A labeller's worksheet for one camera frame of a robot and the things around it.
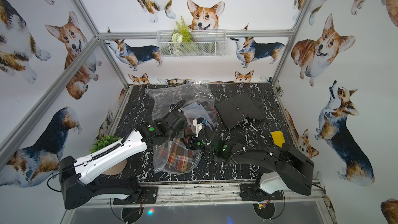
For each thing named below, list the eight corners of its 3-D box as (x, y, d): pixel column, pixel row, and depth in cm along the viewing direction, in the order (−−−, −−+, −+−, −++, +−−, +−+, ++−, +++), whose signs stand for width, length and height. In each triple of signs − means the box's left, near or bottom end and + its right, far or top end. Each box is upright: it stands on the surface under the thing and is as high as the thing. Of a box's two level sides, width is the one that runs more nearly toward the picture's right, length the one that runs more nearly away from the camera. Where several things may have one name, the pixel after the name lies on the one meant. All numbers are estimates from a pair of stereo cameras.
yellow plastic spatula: (274, 147, 91) (276, 146, 90) (270, 132, 97) (271, 130, 96) (285, 147, 91) (287, 146, 90) (280, 132, 97) (282, 130, 96)
